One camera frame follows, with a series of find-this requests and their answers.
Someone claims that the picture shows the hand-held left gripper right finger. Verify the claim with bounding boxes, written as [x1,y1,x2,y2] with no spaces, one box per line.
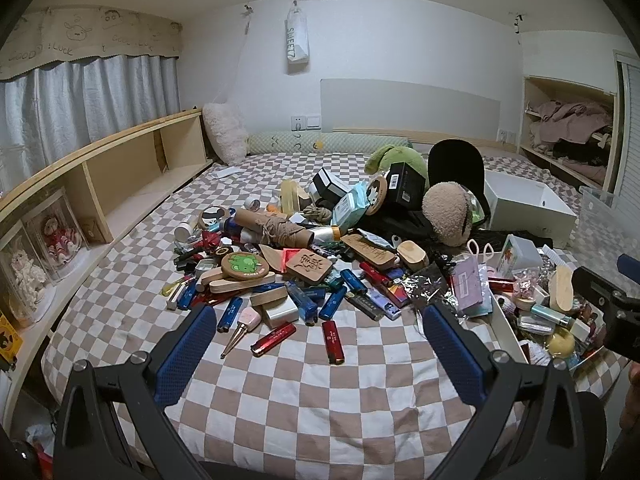
[421,301,588,480]

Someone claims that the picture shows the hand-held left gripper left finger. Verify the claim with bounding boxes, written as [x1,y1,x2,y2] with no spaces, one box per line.
[52,304,221,480]

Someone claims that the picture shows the white storage tray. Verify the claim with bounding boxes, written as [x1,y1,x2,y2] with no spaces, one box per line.
[480,247,621,378]

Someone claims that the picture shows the person's right hand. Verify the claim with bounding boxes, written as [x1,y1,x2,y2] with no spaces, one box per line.
[621,361,640,431]

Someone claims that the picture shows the oval wooden box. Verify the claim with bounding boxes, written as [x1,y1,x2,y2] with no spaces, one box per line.
[547,265,576,313]

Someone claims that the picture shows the white plastic brush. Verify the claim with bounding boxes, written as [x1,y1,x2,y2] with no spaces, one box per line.
[539,245,576,271]

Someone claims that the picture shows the teal capped tube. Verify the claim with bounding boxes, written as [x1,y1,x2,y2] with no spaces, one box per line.
[530,305,571,326]

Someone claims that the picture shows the yellow sponge ball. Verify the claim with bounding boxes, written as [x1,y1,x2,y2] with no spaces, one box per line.
[545,331,577,359]

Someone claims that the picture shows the pink bead bag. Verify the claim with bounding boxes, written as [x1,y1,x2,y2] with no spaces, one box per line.
[512,267,541,306]

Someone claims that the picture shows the clear plastic bin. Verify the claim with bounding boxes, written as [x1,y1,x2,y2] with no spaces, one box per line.
[577,185,618,256]

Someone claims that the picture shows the pink flat packet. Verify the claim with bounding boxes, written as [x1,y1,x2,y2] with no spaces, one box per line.
[450,255,493,318]

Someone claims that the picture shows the pink gas lighter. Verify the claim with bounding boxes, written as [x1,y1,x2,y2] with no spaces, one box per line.
[220,307,263,359]

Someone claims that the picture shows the dark foil bag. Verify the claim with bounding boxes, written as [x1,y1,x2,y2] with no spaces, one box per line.
[402,265,458,311]

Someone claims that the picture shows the clear box with red print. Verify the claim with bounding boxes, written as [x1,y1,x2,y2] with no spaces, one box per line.
[497,234,543,281]

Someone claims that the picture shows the wooden hairbrush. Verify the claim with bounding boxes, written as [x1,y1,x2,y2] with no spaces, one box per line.
[200,265,277,293]

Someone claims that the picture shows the red lighter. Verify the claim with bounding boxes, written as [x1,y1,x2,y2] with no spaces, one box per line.
[250,322,297,357]
[321,319,346,365]

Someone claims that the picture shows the white cardboard box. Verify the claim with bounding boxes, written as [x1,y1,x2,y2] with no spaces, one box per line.
[482,170,578,248]

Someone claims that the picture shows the white power bank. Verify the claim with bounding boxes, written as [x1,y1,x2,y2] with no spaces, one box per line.
[262,300,301,330]

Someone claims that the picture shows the round green coaster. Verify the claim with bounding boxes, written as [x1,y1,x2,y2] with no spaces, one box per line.
[220,251,269,281]

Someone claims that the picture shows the rounded wooden block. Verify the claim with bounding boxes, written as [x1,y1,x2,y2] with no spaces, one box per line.
[396,240,431,272]

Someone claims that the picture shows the dark clothes pile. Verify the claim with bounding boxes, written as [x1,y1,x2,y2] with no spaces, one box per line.
[550,132,613,168]

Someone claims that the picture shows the checkered bed sheet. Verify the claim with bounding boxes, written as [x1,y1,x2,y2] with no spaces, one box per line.
[40,152,631,480]

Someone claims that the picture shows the long engraved wooden tag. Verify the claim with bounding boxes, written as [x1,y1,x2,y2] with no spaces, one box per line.
[342,231,401,268]

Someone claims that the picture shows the pile of lighters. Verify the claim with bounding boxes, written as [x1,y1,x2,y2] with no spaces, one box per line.
[162,232,416,335]

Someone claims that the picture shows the round compact mirror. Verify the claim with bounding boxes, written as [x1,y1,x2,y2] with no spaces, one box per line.
[197,207,231,231]

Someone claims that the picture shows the beige plush earmuffs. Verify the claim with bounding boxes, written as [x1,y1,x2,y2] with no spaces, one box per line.
[421,181,483,248]

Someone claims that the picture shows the wooden tag with characters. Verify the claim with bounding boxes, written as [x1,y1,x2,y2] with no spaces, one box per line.
[285,249,335,283]

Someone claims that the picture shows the cardboard tube with twine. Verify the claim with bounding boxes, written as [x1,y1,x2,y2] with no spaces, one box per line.
[234,209,315,251]

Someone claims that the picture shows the pink clothes pile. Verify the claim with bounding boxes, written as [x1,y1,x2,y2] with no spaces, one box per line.
[529,100,613,153]

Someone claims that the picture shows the bear doll display case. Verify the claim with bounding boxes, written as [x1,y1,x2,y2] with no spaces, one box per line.
[22,187,91,283]

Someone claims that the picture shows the black product box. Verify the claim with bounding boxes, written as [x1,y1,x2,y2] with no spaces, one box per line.
[385,161,428,211]

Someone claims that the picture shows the silver can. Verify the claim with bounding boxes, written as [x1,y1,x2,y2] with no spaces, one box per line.
[310,225,343,246]

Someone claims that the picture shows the round cartoon wooden coaster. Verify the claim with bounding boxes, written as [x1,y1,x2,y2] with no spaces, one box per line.
[367,175,391,211]

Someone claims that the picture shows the yellow printed box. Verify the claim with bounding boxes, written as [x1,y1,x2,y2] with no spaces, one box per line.
[0,310,23,361]

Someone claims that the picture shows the teal tissue pack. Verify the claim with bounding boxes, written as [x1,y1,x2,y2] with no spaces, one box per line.
[331,182,371,231]

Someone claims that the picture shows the black cap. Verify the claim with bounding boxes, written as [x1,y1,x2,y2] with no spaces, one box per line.
[427,139,493,221]

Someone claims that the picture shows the rabbit doll display case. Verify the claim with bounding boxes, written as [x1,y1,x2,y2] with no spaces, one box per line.
[0,217,56,328]

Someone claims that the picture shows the yellow wooden piece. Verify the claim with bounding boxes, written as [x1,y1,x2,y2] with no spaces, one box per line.
[280,179,301,213]

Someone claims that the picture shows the twine ball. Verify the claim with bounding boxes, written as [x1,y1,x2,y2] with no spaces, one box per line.
[302,202,336,226]

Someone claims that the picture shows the wooden bedside shelf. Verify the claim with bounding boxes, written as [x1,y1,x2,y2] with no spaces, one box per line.
[0,107,217,413]

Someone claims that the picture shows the green plush toy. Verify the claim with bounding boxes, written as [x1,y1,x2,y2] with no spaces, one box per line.
[364,144,431,181]

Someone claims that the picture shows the black and white box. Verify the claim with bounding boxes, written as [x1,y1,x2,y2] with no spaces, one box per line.
[307,167,353,206]

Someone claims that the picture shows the white fluffy pillow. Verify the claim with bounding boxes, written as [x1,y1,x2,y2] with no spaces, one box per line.
[202,102,250,166]

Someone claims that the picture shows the long green bolster pillow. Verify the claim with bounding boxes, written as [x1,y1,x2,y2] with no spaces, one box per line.
[247,131,416,156]

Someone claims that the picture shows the grey curtains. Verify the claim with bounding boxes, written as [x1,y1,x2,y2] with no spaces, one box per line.
[0,55,181,161]

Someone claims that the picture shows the beige printed curtain valance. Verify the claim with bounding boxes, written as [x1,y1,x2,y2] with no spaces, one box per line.
[0,6,183,81]

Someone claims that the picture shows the white hanging bag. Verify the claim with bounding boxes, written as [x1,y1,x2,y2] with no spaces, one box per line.
[285,0,311,76]

